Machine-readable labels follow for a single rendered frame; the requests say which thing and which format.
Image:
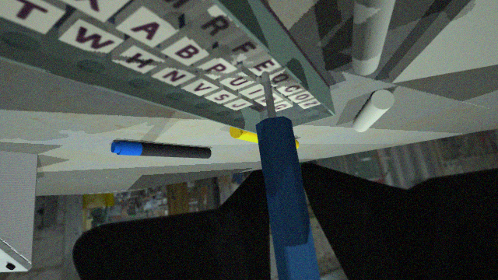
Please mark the white cylinder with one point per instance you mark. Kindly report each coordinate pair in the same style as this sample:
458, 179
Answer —
376, 106

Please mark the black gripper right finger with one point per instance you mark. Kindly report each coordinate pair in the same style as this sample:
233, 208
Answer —
380, 232

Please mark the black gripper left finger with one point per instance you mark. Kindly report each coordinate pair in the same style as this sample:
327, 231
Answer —
231, 242

